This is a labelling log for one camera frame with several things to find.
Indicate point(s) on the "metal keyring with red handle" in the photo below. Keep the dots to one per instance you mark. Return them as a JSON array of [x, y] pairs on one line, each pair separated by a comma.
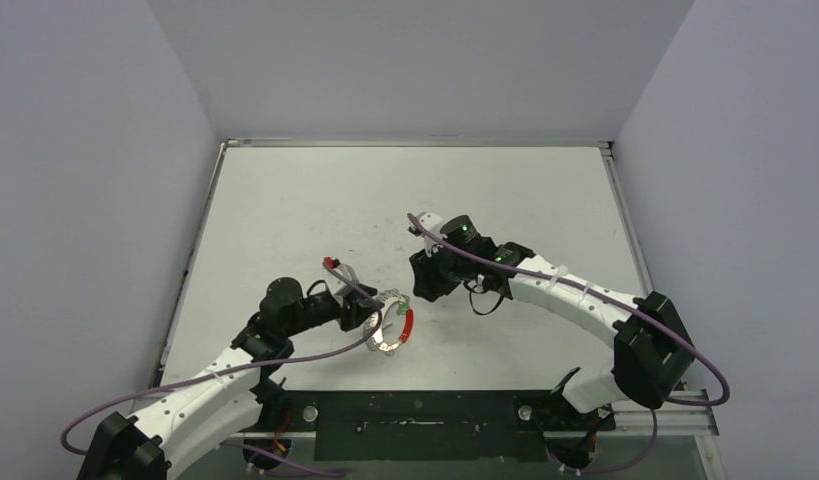
[[386, 331]]

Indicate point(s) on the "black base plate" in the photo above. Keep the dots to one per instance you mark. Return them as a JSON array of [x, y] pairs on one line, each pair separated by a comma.
[[414, 444]]

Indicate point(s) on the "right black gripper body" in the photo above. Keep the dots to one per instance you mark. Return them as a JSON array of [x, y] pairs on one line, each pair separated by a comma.
[[425, 277]]

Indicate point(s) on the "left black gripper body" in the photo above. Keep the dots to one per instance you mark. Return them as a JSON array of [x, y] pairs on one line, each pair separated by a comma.
[[317, 311]]

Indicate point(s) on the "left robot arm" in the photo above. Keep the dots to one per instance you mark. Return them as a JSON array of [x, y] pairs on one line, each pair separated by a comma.
[[163, 439]]

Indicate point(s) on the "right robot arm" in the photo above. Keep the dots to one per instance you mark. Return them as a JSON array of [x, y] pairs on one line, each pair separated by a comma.
[[648, 341]]

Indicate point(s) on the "aluminium front rail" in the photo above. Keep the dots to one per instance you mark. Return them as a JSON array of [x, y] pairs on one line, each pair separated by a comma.
[[312, 413]]

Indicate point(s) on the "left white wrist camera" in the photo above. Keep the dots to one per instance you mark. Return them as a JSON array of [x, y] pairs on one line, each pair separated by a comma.
[[343, 275]]

